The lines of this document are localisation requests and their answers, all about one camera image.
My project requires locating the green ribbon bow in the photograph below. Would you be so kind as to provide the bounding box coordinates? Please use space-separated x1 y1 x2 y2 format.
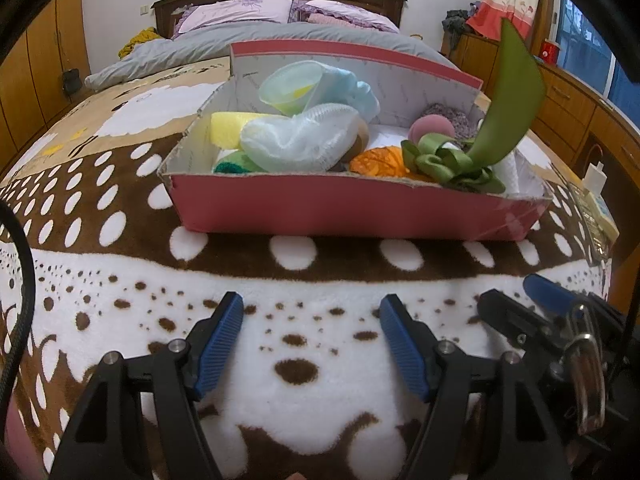
401 17 547 193

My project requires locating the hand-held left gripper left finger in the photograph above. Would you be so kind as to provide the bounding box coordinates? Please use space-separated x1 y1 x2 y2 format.
50 291 245 480

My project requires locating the brown white spotted blanket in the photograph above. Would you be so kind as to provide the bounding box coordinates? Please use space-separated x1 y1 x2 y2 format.
0 130 616 480

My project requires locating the yellow sponge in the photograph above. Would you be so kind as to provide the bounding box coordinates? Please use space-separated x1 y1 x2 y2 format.
210 111 273 151

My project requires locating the wooden wardrobe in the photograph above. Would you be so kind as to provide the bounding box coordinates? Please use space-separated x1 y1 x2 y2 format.
0 0 93 166

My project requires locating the blue face mask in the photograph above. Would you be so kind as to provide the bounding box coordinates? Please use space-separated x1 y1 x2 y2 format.
312 67 381 123

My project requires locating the clear plastic bag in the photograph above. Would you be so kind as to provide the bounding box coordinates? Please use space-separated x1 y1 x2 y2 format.
240 102 361 173

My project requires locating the grey duvet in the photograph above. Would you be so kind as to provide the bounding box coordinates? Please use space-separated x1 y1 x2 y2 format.
85 21 463 92

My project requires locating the lilac pillow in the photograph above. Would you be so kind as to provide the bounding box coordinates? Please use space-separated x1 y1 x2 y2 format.
172 0 293 36
290 0 401 33

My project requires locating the tan sheep print blanket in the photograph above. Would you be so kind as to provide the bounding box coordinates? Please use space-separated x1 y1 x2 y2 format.
0 55 233 186

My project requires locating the yellow knit garment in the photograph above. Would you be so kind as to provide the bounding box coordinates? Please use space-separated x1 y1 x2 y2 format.
117 26 163 60

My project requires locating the clear plastic cup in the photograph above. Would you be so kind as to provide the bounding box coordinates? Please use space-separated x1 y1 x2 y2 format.
258 60 326 116

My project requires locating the tan foam ball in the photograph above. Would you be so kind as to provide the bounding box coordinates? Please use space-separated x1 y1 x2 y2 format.
340 120 372 171

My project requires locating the window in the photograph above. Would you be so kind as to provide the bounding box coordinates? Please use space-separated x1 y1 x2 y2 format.
555 0 640 126

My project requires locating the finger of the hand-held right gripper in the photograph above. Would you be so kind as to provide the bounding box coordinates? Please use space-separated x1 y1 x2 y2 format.
477 289 566 371
522 274 586 321

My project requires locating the white and red curtain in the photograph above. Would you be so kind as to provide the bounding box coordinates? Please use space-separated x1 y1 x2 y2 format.
465 0 543 43

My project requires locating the pale yellow box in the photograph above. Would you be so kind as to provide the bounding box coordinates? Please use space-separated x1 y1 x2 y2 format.
592 192 621 243

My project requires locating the grey knit sock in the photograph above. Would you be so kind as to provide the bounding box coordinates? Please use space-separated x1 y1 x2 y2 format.
420 103 483 141

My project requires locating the green white lettered sock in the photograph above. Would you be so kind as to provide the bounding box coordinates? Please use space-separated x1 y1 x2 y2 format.
214 152 266 175

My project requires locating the black braided cable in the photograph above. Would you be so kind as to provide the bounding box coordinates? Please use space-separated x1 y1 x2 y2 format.
0 202 36 401

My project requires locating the wooden cabinet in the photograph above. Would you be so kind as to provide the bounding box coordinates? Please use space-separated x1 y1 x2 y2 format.
440 32 640 261

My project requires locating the orange mesh cloth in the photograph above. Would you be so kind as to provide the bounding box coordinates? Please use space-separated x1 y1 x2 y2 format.
349 146 408 178

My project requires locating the pile of dark clothes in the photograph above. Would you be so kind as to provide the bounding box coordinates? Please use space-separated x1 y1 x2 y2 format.
441 7 476 51

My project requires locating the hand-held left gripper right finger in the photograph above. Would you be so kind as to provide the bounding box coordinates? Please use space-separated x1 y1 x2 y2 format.
379 294 571 480

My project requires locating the white waffle towel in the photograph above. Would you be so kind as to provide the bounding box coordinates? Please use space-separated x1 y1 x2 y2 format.
492 152 523 196

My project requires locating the red cardboard box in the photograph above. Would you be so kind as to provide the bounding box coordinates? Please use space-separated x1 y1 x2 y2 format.
157 41 555 242

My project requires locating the white charger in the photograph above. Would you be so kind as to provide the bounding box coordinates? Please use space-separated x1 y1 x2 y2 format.
582 160 608 196

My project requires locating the pink ball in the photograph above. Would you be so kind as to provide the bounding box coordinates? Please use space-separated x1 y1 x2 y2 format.
407 115 457 148

